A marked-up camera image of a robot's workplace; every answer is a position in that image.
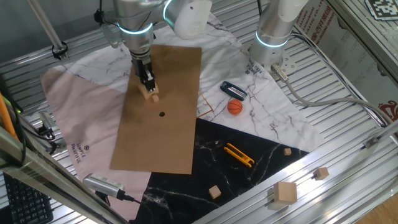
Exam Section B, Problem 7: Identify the marble pink black cloth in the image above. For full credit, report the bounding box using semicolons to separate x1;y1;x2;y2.
39;12;326;224

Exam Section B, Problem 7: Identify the small metal bracket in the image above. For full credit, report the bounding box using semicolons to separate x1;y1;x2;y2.
363;136;380;149

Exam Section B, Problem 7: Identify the aluminium frame bar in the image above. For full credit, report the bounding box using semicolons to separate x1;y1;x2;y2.
0;126;128;224
325;0;398;82

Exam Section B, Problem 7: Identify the grey metal pole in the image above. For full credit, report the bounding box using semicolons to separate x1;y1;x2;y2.
26;0;68;60

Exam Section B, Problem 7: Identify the thick black camera cable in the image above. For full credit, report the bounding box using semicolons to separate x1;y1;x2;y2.
93;0;106;26

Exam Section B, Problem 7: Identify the grey cable with metal connector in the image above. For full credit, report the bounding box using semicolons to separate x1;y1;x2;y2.
269;62;398;125

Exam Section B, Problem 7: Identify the brown fibreboard sheet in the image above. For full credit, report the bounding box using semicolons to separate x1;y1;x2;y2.
109;44;203;175

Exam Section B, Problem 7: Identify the dark green hex key set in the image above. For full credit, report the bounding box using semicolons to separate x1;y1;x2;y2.
220;81;248;101

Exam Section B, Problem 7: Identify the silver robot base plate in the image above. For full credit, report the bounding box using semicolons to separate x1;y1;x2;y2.
247;42;299;76

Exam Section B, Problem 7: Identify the white panel red print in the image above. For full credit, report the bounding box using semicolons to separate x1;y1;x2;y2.
292;0;398;125

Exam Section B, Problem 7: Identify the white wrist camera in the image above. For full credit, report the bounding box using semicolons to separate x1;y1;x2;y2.
100;22;121;50

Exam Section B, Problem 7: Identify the orange mini basketball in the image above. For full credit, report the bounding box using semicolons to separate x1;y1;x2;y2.
226;99;244;116

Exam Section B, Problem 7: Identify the orange pole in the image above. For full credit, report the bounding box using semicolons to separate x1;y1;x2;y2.
0;92;18;139

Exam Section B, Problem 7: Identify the black pole clamp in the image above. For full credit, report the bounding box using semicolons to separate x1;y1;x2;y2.
51;42;69;60

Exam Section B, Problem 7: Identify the black camera box cable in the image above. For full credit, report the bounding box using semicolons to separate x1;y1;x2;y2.
119;190;147;206

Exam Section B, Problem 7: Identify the black white fiducial marker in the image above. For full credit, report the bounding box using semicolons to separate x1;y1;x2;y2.
364;0;398;21

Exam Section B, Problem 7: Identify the yellow black cutter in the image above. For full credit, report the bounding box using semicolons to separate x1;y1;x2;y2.
223;142;255;168

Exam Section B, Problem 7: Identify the grey camera on black clamp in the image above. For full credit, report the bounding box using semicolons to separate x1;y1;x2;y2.
36;109;63;147

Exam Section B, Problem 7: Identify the black keyboard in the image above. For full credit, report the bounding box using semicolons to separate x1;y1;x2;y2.
2;172;54;224

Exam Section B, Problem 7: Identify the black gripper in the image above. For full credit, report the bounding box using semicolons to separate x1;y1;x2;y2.
129;55;157;95

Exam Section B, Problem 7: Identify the large wooden block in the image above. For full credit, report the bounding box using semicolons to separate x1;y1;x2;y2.
137;82;160;100
272;181;298;207

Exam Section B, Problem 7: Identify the silver ridged camera box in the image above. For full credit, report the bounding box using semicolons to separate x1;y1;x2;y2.
82;172;126;200

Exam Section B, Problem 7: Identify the medium wooden cube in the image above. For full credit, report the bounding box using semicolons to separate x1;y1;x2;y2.
312;167;330;182
208;185;222;200

